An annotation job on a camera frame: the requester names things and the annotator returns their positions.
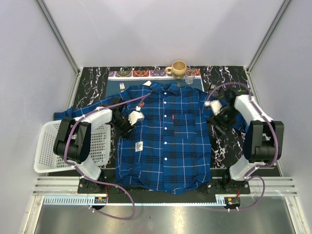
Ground small clear glass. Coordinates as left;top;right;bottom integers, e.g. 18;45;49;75
185;69;196;85

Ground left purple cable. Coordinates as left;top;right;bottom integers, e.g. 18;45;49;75
63;92;136;220

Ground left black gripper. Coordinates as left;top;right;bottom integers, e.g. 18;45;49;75
111;115;137;139

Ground tan ceramic mug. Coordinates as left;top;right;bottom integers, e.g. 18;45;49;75
165;60;187;79

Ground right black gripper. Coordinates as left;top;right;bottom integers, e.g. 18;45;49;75
208;106;240;139

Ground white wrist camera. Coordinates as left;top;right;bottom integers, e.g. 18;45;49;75
128;106;144;126
204;100;222;116

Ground silver fork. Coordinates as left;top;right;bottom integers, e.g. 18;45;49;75
119;83;125;91

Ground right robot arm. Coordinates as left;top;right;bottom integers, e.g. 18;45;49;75
204;86;284;195

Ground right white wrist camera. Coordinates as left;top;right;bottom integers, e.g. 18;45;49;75
204;100;222;116

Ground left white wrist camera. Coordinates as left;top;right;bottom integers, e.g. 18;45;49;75
128;106;144;126

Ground blue plaid shirt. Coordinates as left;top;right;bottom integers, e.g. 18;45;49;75
53;82;247;195

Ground blue patterned placemat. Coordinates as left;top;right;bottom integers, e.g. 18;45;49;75
104;67;205;100

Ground white plastic basket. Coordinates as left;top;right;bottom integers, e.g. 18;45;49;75
34;120;111;174

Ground white square plate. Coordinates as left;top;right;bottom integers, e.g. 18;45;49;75
143;81;152;86

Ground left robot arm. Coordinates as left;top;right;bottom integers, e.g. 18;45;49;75
53;98;144;193

